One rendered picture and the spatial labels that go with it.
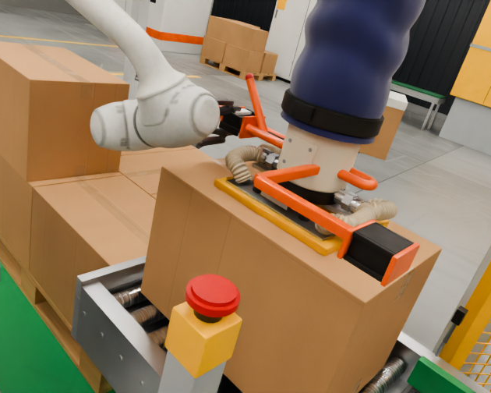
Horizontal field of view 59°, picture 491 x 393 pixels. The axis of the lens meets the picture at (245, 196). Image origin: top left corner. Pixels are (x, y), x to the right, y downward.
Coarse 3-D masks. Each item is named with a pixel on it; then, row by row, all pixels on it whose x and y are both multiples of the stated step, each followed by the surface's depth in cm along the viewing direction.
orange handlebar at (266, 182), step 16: (256, 128) 110; (272, 144) 107; (256, 176) 81; (272, 176) 82; (288, 176) 86; (304, 176) 91; (352, 176) 93; (368, 176) 96; (272, 192) 77; (288, 192) 76; (304, 208) 73; (320, 208) 73; (320, 224) 72; (336, 224) 70
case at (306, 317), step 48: (192, 192) 103; (192, 240) 106; (240, 240) 95; (288, 240) 90; (144, 288) 124; (240, 288) 97; (288, 288) 88; (336, 288) 80; (384, 288) 82; (240, 336) 100; (288, 336) 90; (336, 336) 82; (384, 336) 102; (240, 384) 102; (288, 384) 92; (336, 384) 88
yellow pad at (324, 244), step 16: (224, 192) 104; (240, 192) 102; (256, 192) 102; (256, 208) 98; (272, 208) 97; (288, 224) 93; (304, 224) 93; (304, 240) 90; (320, 240) 89; (336, 240) 91
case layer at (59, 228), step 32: (0, 160) 185; (128, 160) 210; (160, 160) 220; (192, 160) 230; (0, 192) 191; (32, 192) 167; (64, 192) 168; (96, 192) 174; (128, 192) 180; (0, 224) 197; (32, 224) 171; (64, 224) 152; (96, 224) 153; (128, 224) 158; (32, 256) 177; (64, 256) 156; (96, 256) 139; (128, 256) 141; (64, 288) 160
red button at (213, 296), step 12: (204, 276) 57; (216, 276) 57; (192, 288) 54; (204, 288) 54; (216, 288) 55; (228, 288) 56; (192, 300) 53; (204, 300) 52; (216, 300) 53; (228, 300) 53; (204, 312) 52; (216, 312) 52; (228, 312) 53
